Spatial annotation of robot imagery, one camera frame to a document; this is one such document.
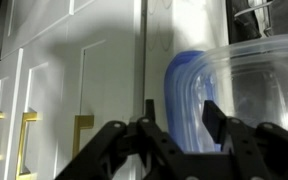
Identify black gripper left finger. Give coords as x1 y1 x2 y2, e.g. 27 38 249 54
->
54 98 186 180

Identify white shaker drawer front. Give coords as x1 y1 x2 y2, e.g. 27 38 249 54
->
0 59 22 180
4 46 69 180

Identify blue plastic container lid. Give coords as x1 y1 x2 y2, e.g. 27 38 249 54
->
163 49 226 155

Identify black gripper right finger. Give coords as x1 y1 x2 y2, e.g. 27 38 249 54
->
201 99 288 180

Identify clear plastic food container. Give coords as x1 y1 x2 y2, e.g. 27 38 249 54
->
189 33 288 155

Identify white cabinet doors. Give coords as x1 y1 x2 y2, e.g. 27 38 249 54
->
58 3 146 180

